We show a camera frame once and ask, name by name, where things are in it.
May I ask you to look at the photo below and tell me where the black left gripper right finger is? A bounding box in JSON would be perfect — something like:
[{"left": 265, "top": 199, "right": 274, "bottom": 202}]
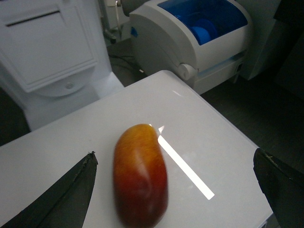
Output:
[{"left": 253, "top": 148, "right": 304, "bottom": 228}]

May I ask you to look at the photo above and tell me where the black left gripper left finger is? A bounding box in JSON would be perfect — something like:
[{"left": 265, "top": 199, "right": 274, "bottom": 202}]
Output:
[{"left": 2, "top": 152, "right": 98, "bottom": 228}]

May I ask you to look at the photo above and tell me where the dark red mango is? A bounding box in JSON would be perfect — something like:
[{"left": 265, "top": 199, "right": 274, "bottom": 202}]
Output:
[{"left": 113, "top": 123, "right": 168, "bottom": 228}]

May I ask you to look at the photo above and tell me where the white checkout scale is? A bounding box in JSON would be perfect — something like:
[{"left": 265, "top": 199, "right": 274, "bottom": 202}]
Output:
[{"left": 0, "top": 71, "right": 273, "bottom": 228}]

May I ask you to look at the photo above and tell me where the white POS terminal stand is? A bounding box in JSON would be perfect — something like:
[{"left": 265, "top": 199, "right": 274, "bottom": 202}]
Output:
[{"left": 0, "top": 0, "right": 123, "bottom": 130}]

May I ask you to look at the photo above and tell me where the white blue label printer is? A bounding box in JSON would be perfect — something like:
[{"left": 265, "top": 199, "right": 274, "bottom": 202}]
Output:
[{"left": 130, "top": 0, "right": 253, "bottom": 94}]

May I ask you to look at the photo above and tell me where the black cable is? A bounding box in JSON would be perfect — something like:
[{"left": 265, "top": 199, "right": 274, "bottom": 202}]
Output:
[{"left": 108, "top": 53, "right": 145, "bottom": 74}]

